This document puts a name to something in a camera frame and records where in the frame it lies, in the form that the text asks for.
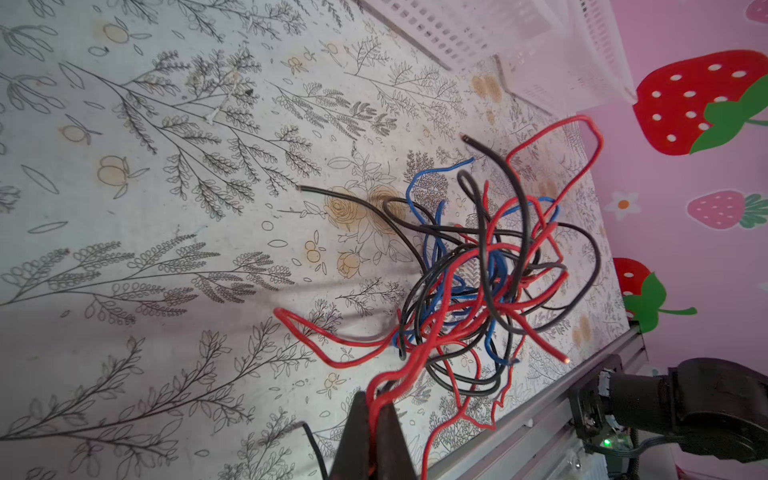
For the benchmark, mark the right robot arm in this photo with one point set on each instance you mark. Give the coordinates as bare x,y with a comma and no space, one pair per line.
707,406

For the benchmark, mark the white right plastic basket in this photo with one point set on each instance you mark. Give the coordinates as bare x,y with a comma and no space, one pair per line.
573,62

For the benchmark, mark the floral table mat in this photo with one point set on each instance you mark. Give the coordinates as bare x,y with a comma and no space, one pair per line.
211,211

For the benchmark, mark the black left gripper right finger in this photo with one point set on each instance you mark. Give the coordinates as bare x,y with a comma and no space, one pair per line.
392,457

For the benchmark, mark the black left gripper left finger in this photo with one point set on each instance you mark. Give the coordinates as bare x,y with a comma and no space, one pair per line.
352,460

